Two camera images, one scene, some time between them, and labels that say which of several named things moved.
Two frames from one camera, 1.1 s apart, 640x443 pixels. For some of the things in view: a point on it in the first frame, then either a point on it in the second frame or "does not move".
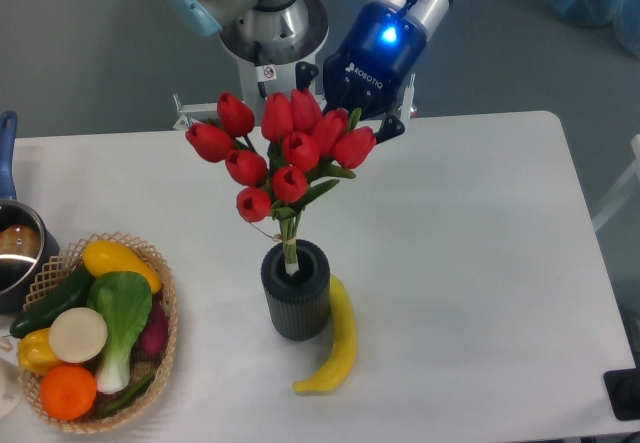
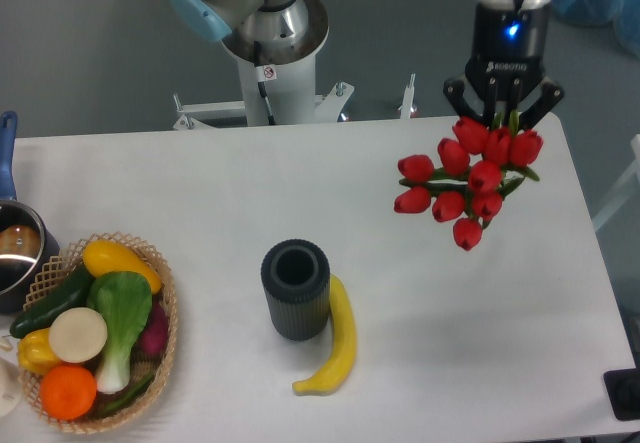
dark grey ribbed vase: x=298 y=304 does not move
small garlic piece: x=6 y=344 does not move
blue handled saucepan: x=26 y=244 does not move
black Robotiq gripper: x=370 y=66 to x=509 y=56
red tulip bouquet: x=279 y=156 to x=478 y=166
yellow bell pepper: x=34 y=352 does not move
